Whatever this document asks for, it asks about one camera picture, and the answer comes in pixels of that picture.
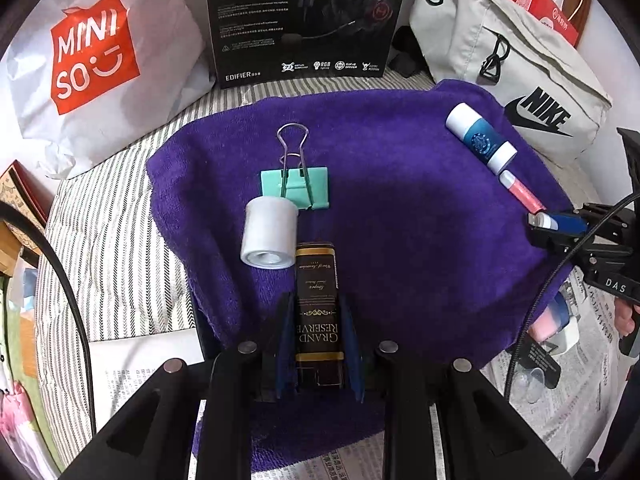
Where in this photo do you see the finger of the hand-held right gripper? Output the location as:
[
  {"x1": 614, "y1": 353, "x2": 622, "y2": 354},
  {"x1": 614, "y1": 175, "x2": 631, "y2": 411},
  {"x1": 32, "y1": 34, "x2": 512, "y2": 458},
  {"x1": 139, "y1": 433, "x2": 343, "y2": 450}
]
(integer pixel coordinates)
[
  {"x1": 529, "y1": 226, "x2": 583, "y2": 257},
  {"x1": 547, "y1": 211, "x2": 591, "y2": 235}
]

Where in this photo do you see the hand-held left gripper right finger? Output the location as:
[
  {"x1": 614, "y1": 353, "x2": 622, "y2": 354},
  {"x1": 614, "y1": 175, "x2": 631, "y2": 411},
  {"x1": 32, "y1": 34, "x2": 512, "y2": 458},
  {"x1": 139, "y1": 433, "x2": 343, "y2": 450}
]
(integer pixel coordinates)
[{"x1": 340, "y1": 292, "x2": 573, "y2": 480}]

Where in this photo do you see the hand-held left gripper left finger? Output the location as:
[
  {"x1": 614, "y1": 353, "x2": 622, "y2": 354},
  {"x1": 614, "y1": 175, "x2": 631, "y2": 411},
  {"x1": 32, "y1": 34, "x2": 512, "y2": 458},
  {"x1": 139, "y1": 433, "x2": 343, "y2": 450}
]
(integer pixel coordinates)
[{"x1": 60, "y1": 292, "x2": 301, "y2": 480}]

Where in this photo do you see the black and gold small box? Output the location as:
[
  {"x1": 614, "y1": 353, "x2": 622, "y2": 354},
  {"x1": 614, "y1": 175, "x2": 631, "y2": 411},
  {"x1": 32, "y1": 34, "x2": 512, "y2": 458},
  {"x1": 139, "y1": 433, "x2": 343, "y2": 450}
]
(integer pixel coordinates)
[{"x1": 294, "y1": 242, "x2": 346, "y2": 391}]

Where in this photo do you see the pink lip balm tube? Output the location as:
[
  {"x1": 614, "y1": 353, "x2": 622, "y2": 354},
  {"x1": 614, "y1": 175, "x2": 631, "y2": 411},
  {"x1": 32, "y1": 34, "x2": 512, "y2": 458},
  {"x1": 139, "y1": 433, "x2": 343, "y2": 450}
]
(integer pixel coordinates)
[{"x1": 499, "y1": 170, "x2": 547, "y2": 214}]

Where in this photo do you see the white tape roll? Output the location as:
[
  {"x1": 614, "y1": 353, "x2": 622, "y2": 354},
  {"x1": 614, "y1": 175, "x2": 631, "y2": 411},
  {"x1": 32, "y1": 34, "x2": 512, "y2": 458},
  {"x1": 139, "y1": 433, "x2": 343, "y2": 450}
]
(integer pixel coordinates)
[{"x1": 240, "y1": 196, "x2": 299, "y2": 271}]

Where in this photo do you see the blue and white bottle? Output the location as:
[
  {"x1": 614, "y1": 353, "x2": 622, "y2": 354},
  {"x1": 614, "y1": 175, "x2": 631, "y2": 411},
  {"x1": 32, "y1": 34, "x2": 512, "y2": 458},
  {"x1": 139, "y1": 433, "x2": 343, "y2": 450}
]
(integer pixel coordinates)
[{"x1": 446, "y1": 102, "x2": 518, "y2": 176}]

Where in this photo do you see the green binder clip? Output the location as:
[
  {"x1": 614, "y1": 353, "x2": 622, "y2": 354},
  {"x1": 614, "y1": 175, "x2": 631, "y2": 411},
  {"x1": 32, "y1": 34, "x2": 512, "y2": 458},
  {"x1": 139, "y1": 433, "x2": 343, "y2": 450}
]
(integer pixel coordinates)
[{"x1": 259, "y1": 123, "x2": 331, "y2": 211}]

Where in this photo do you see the person's right hand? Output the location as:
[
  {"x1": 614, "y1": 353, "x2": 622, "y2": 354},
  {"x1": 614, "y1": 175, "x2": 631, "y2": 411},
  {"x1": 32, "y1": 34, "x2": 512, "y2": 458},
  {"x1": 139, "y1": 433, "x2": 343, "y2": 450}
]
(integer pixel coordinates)
[{"x1": 614, "y1": 300, "x2": 640, "y2": 338}]

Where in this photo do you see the pink and blue small block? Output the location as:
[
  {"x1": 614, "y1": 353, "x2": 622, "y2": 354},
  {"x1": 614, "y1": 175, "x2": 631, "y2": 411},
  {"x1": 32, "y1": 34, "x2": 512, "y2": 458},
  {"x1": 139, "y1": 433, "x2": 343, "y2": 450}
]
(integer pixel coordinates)
[{"x1": 530, "y1": 300, "x2": 571, "y2": 342}]

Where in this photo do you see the white charger plug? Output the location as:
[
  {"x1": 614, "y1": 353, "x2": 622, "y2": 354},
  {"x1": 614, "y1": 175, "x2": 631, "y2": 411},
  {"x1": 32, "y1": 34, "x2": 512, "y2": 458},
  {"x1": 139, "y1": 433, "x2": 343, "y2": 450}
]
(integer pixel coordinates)
[{"x1": 542, "y1": 317, "x2": 582, "y2": 356}]

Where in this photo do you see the black tube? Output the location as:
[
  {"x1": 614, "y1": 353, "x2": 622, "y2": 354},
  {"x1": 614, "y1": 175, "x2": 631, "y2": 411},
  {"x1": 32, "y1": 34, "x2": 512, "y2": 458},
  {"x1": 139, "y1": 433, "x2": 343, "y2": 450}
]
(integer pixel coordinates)
[{"x1": 515, "y1": 342, "x2": 561, "y2": 388}]

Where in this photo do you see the purple towel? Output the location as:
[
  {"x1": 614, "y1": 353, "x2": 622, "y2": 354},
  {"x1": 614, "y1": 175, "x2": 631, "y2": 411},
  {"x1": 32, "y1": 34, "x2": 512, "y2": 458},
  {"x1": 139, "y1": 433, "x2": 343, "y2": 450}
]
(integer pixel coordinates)
[{"x1": 146, "y1": 80, "x2": 576, "y2": 473}]

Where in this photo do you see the newspaper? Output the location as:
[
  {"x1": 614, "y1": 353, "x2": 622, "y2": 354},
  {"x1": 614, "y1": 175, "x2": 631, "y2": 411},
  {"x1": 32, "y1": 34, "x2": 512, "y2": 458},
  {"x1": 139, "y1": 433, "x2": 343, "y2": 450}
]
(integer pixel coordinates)
[{"x1": 87, "y1": 260, "x2": 636, "y2": 480}]

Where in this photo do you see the grey waist bag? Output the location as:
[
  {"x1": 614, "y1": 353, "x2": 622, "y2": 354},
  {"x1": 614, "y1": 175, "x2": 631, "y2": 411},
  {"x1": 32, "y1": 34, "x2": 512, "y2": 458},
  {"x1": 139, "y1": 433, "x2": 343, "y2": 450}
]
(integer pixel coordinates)
[{"x1": 390, "y1": 0, "x2": 613, "y2": 168}]

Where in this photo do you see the pink floral cloth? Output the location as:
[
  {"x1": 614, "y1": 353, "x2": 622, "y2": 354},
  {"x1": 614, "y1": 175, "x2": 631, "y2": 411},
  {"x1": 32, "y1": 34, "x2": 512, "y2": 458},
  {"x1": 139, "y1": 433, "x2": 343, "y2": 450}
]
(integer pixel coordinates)
[{"x1": 0, "y1": 375, "x2": 61, "y2": 480}]

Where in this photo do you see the wooden nightstand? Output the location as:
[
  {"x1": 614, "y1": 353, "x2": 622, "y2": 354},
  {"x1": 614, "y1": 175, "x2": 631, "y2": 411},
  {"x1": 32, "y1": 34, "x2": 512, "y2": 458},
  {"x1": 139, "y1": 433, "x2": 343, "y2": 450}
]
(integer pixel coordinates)
[{"x1": 0, "y1": 220, "x2": 26, "y2": 277}]

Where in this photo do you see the patterned brown book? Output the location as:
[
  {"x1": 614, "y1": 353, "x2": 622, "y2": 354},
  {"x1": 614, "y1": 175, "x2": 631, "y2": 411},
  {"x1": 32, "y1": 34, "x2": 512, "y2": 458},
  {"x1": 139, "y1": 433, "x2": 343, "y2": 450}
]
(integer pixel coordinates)
[{"x1": 0, "y1": 160, "x2": 53, "y2": 271}]

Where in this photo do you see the black headset box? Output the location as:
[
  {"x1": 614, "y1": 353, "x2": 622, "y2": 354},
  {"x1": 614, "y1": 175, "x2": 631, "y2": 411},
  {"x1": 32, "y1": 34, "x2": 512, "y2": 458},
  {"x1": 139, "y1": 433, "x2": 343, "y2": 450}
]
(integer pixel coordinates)
[{"x1": 205, "y1": 0, "x2": 413, "y2": 91}]

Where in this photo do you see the white plastic shopping bag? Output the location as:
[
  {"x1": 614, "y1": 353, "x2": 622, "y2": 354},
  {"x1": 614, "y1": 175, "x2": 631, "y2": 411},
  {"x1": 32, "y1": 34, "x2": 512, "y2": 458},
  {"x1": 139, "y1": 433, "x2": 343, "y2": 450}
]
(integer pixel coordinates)
[{"x1": 5, "y1": 0, "x2": 216, "y2": 181}]

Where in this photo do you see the black cable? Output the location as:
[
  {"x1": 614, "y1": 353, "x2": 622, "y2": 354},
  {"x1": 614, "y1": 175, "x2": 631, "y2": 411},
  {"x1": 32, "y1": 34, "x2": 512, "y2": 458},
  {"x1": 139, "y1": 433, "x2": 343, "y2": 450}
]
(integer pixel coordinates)
[
  {"x1": 0, "y1": 202, "x2": 96, "y2": 480},
  {"x1": 505, "y1": 187, "x2": 640, "y2": 401}
]

